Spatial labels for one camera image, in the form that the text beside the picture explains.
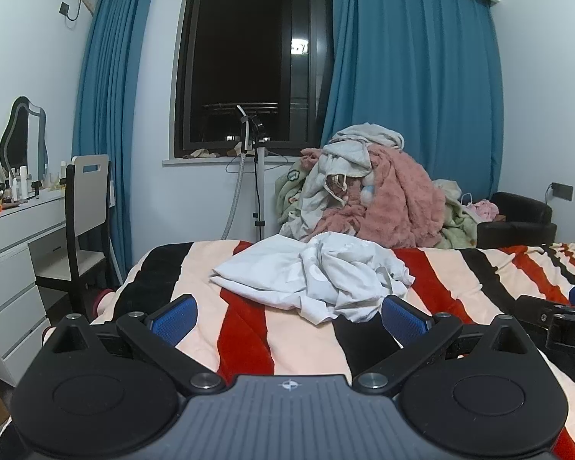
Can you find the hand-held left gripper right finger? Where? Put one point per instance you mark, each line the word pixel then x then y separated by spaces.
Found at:
pixel 402 318

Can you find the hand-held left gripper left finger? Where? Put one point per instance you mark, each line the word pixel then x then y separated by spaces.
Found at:
pixel 175 318

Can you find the white t-shirt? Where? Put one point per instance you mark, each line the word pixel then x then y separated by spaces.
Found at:
pixel 278 273

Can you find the pile of clothes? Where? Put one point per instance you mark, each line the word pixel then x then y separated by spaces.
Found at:
pixel 402 201

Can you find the black armchair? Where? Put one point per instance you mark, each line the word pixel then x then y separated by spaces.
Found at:
pixel 517 230

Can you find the striped red black blanket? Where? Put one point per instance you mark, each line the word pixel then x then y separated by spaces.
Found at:
pixel 306 345

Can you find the pale green cloth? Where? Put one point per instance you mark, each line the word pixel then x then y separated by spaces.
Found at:
pixel 460 223

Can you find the pink garment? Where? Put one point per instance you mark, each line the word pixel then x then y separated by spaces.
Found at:
pixel 486 210

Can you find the black and white chair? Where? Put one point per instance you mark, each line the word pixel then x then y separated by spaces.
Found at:
pixel 88 187

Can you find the garment steamer stand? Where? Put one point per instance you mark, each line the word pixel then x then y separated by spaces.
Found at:
pixel 259 177

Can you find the white dressing table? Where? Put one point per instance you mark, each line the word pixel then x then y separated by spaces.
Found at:
pixel 9 297

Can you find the green floral blanket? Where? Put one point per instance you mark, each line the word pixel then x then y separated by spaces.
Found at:
pixel 290 191

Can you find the grey-white garment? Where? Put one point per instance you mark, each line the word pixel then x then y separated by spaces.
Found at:
pixel 350 153

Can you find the group of cosmetic bottles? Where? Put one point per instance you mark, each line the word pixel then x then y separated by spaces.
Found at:
pixel 23 179

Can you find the blue curtain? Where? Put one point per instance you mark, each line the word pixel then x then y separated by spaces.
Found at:
pixel 412 57
pixel 110 105

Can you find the wavy framed mirror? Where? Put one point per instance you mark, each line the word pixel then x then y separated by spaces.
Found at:
pixel 21 139

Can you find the dark window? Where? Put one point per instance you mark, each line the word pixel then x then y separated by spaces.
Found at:
pixel 244 57

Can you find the black wall socket plate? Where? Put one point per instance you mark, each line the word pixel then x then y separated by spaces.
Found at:
pixel 563 191

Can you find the dark wall socket with plug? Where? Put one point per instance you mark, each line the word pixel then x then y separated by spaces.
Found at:
pixel 65 9

